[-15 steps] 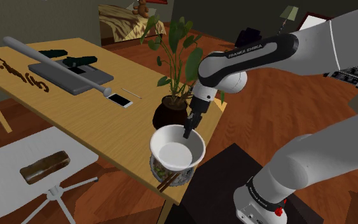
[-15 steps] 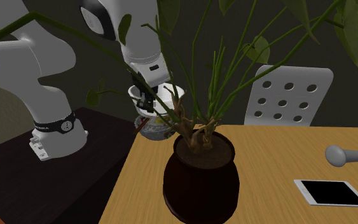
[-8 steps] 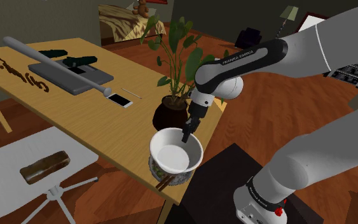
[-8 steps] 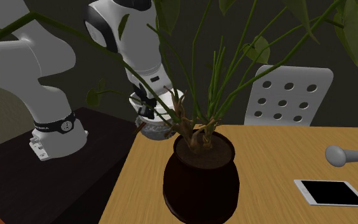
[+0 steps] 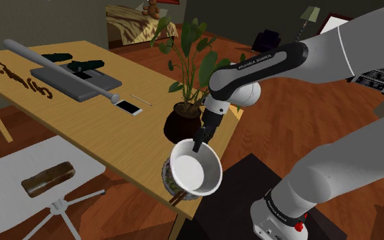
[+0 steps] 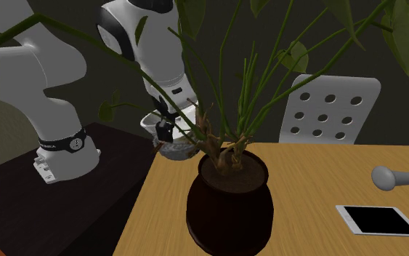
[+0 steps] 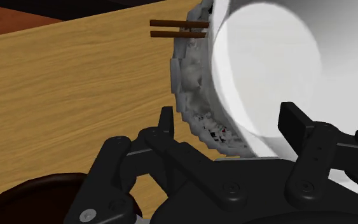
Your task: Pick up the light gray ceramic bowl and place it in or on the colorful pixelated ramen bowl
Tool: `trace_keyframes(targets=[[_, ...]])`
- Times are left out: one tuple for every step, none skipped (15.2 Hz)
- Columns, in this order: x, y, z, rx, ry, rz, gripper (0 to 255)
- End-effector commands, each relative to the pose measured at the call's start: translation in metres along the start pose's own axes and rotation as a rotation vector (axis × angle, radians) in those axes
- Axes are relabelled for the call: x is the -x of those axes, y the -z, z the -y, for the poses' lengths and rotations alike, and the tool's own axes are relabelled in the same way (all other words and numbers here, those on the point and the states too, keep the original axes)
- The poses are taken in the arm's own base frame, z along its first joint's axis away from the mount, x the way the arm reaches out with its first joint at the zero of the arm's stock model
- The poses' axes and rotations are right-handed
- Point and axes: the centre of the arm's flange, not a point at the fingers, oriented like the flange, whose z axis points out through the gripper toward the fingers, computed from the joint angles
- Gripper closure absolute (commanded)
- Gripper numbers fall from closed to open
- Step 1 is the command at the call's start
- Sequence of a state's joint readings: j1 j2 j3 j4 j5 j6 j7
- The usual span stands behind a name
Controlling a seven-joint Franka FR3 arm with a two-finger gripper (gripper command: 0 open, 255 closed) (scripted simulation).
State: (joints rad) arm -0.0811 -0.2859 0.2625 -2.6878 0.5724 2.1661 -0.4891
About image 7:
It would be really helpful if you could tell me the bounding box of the light wooden table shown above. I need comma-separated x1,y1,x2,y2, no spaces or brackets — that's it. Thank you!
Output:
0,0,242,220

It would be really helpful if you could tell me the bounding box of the grey rough textured bowl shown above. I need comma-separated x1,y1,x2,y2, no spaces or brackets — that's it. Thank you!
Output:
169,0,257,158

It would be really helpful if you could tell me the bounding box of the dark brown bowl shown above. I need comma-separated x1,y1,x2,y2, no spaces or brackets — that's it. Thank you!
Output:
0,172,90,224

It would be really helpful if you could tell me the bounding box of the large white cup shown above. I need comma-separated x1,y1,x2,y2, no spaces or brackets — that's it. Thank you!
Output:
208,0,358,195

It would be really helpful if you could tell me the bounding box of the brown chopstick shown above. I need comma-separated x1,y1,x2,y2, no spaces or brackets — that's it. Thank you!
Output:
149,30,208,39
149,19,210,29

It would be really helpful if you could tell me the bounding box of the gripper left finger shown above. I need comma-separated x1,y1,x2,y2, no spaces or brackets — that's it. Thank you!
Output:
63,106,249,224

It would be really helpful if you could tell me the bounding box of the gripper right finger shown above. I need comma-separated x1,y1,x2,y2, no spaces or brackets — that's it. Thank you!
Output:
277,101,358,209

